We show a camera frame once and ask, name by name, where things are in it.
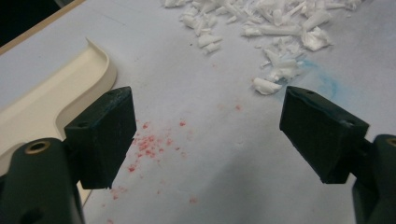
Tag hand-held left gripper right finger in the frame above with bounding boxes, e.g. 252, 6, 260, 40
278, 86, 370, 185

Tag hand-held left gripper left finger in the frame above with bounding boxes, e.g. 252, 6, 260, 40
64, 86, 137, 190

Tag cream plastic dustpan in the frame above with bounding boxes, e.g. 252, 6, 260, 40
0, 37, 119, 207

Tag pile of white paper scraps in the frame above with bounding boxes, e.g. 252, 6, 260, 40
162, 0, 364, 96

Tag scattered red crumbs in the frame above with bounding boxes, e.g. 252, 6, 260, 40
104, 104, 245, 224

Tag white board sheet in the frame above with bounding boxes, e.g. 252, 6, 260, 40
0, 0, 396, 224

